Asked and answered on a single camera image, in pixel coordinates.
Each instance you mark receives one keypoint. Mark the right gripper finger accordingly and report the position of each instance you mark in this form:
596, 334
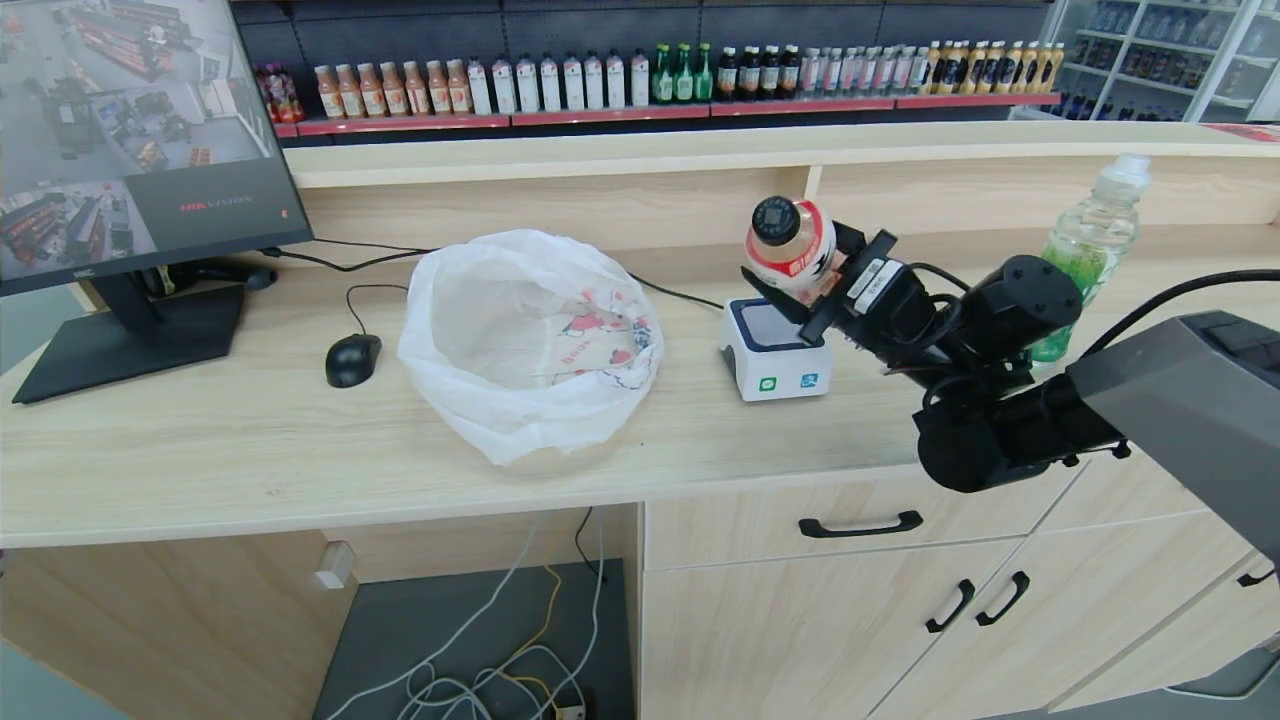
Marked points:
786, 306
848, 242

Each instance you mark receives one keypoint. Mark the wooden counter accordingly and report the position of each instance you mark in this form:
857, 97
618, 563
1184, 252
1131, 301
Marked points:
250, 440

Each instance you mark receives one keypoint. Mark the black handheld scanner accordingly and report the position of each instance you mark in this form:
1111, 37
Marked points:
215, 272

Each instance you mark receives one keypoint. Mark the red printed sheet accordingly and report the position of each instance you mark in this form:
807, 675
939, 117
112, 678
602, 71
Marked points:
1250, 131

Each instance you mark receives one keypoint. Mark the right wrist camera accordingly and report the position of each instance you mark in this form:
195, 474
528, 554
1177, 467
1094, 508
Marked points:
875, 283

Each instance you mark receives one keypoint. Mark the white red drink bottle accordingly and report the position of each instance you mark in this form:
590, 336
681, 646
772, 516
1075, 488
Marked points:
795, 250

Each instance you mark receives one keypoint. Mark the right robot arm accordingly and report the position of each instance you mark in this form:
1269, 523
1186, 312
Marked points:
1180, 400

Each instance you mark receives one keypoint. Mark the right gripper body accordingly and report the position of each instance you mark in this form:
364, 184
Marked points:
905, 337

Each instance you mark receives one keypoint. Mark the white barcode scanner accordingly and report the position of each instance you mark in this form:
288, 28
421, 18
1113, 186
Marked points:
775, 375

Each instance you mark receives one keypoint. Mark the white power strip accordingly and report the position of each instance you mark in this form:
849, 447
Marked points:
570, 713

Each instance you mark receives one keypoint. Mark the row of bottles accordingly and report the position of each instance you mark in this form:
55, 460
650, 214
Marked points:
1150, 65
600, 82
1150, 18

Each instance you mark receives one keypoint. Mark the white plastic shopping bag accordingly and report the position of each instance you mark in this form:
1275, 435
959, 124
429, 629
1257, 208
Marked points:
520, 400

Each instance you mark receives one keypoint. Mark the white socket box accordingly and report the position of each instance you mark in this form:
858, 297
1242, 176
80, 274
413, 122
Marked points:
335, 565

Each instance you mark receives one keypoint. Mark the white shop shelf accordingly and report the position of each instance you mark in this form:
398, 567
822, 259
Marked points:
1225, 60

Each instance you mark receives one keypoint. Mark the black computer monitor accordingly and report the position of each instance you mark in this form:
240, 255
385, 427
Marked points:
120, 120

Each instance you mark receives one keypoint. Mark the black shop shelf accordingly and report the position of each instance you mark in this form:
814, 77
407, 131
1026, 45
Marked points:
600, 25

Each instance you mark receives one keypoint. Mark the clear green drink bottle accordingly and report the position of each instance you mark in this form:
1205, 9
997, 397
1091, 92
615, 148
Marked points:
1095, 235

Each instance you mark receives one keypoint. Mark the black computer mouse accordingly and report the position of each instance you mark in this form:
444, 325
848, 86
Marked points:
352, 360

